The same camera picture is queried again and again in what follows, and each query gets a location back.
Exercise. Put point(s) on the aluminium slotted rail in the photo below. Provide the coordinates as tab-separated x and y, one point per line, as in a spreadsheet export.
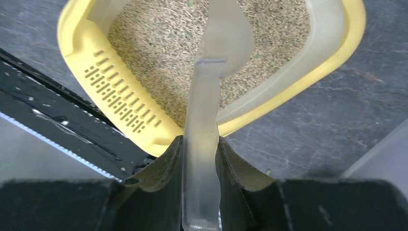
60	148

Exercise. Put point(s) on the yellow litter box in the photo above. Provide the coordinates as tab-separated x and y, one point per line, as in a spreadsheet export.
336	29

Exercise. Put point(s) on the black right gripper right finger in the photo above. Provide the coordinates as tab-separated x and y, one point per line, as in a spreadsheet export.
253	201

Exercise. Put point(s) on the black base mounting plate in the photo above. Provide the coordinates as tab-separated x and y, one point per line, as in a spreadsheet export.
46	107

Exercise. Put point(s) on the clear plastic litter scoop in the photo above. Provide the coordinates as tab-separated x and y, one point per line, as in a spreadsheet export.
225	48

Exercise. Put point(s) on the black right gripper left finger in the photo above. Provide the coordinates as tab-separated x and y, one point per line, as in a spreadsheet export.
150	200

